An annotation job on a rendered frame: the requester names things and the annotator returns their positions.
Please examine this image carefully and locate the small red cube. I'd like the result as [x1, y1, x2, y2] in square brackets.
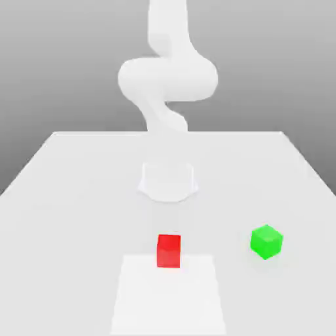
[156, 234, 182, 269]

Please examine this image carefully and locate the small green cube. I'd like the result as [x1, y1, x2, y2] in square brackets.
[249, 224, 284, 261]

